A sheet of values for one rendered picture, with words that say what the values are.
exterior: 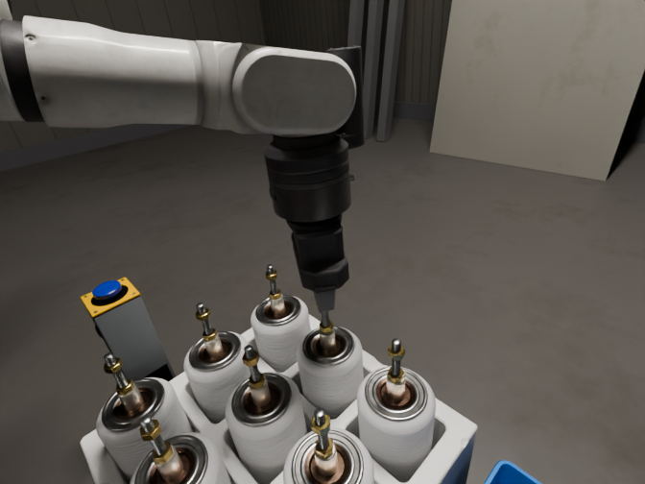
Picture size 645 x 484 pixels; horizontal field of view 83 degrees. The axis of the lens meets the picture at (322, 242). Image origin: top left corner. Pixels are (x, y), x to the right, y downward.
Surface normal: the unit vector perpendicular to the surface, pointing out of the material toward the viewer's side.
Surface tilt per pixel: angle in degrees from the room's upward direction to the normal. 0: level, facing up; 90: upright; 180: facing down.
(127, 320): 90
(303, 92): 90
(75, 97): 106
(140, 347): 90
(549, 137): 80
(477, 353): 0
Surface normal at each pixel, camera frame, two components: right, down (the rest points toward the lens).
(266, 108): 0.47, 0.40
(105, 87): 0.59, 0.49
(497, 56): -0.72, 0.25
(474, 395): -0.09, -0.86
